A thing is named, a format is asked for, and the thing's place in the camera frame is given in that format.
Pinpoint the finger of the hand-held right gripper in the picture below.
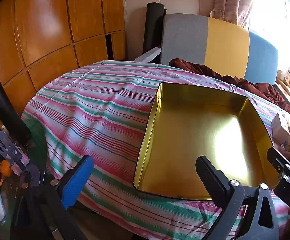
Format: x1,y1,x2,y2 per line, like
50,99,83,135
267,147,290,180

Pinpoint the grey round disc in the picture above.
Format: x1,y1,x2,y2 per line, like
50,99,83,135
25,164,41,188

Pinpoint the orange fruit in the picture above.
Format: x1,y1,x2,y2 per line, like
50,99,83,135
0,160,13,177

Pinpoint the striped pink green tablecloth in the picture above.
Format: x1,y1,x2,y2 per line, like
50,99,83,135
21,60,290,240

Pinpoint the beige curtain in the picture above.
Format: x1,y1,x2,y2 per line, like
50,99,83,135
210,0,257,28

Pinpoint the black rolled mat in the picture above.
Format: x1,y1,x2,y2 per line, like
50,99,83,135
143,2,166,55

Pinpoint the wooden wardrobe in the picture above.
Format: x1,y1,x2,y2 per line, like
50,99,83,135
0,0,127,140

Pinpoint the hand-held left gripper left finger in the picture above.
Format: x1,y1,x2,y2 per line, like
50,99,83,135
11,155,94,240

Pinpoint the white printed carton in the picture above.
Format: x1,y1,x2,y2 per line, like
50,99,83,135
281,66,290,88

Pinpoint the maroon cloth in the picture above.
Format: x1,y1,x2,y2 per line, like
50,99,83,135
169,57,290,117

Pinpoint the wooden side desk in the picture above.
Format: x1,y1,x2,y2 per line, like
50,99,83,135
275,77,290,108

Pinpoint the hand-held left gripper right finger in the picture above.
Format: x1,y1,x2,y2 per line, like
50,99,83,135
196,156,281,240

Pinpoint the white foam piece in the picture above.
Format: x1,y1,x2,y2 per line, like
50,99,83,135
134,47,162,63

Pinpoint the grey yellow blue chair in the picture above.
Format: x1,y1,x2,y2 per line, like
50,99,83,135
160,13,279,85

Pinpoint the black tube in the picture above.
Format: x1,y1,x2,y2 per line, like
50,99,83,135
0,80,32,144

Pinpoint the gold tin box maroon outside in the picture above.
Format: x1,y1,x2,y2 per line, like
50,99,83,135
133,82,279,202

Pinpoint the small cardboard box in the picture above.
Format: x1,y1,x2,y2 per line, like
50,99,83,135
271,112,290,140

